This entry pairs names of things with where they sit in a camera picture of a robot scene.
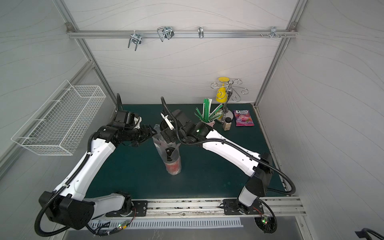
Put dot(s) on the metal bracket hook right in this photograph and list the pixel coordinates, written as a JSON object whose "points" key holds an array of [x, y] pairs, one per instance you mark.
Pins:
{"points": [[273, 34]]}

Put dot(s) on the metal spiral cup stand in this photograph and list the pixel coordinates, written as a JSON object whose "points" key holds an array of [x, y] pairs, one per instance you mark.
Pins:
{"points": [[234, 91]]}

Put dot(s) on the horizontal aluminium rail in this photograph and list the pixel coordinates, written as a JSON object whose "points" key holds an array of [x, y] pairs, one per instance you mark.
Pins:
{"points": [[179, 34]]}

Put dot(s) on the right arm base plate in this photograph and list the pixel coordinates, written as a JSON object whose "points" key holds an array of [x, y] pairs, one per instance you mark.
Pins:
{"points": [[231, 207]]}

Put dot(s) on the red paper cup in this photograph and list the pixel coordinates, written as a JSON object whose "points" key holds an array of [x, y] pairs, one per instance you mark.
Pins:
{"points": [[172, 155], [173, 167]]}

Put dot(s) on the pink snack packet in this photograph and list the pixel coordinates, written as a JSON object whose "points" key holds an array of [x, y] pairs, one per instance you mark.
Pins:
{"points": [[243, 118]]}

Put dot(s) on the small metal clip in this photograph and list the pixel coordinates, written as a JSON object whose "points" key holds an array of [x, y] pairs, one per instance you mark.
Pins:
{"points": [[201, 32]]}

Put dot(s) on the metal u-bolt hook left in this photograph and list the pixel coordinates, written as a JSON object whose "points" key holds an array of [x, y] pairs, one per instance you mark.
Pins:
{"points": [[135, 40]]}

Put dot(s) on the metal u-bolt hook middle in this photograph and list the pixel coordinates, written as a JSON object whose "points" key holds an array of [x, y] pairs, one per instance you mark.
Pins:
{"points": [[165, 32]]}

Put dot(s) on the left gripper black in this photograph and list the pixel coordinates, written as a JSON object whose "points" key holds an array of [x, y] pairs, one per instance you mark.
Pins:
{"points": [[144, 134]]}

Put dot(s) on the clear plastic carrier bag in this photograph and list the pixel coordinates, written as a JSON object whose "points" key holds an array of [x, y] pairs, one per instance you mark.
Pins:
{"points": [[161, 145]]}

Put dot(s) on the white wire basket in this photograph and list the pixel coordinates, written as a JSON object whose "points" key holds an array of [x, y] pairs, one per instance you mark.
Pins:
{"points": [[58, 126]]}

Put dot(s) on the small brown bottle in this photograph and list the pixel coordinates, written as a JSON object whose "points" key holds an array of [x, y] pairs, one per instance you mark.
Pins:
{"points": [[227, 123]]}

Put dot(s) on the yellow hanging cup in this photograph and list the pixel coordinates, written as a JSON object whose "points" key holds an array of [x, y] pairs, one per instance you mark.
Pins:
{"points": [[222, 96]]}

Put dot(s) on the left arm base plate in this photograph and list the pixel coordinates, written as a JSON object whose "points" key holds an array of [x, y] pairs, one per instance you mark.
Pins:
{"points": [[139, 209]]}

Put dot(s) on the pink straw holder cup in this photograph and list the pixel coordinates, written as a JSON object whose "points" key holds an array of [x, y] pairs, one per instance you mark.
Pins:
{"points": [[211, 124]]}

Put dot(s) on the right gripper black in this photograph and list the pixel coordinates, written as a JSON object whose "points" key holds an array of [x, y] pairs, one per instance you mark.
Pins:
{"points": [[169, 139]]}

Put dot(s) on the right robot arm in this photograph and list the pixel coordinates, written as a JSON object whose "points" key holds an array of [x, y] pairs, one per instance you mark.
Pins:
{"points": [[259, 168]]}

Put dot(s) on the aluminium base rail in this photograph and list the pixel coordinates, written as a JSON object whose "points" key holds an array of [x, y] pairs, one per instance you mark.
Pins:
{"points": [[209, 208]]}

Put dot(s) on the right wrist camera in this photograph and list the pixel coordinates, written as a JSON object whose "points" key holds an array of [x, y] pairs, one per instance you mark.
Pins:
{"points": [[167, 121]]}

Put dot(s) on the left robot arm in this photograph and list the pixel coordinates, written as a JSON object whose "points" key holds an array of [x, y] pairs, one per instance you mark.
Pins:
{"points": [[66, 207]]}

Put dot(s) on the green straws bundle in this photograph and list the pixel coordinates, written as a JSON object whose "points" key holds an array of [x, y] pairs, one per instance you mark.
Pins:
{"points": [[206, 115]]}

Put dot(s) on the metal u-bolt hook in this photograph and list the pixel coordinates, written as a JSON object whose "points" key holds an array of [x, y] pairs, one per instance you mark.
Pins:
{"points": [[135, 40], [165, 32]]}

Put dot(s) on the white slotted cable duct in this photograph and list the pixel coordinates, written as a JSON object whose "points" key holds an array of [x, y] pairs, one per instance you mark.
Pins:
{"points": [[189, 223]]}

